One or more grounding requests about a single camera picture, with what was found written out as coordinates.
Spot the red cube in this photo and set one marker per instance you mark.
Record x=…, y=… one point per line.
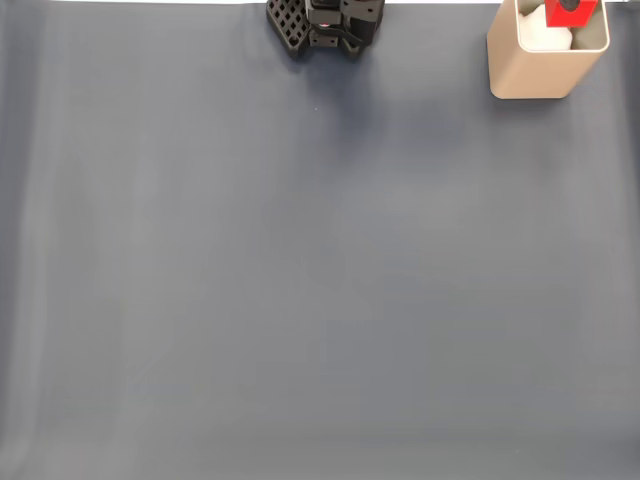
x=570, y=19

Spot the beige rounded box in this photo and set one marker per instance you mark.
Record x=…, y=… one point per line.
x=530, y=75

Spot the white padding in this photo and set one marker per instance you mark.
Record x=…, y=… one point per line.
x=537, y=35

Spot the dark grey table mat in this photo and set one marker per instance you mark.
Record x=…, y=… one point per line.
x=250, y=300

